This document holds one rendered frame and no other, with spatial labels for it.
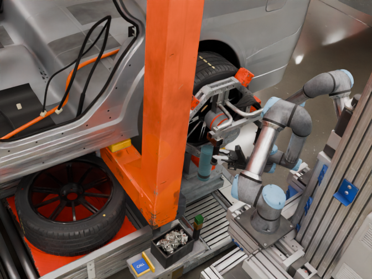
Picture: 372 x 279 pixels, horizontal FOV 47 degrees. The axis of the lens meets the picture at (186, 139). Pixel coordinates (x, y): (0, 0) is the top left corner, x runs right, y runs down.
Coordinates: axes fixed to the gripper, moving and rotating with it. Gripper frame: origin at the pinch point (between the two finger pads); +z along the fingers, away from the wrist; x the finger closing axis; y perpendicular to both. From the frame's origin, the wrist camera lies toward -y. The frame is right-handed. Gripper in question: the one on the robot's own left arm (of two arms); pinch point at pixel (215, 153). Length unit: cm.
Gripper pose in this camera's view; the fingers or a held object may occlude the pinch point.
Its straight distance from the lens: 252.0
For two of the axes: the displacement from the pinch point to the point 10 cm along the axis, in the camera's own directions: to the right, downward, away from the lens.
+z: -9.8, -1.9, 0.7
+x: 1.8, -6.5, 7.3
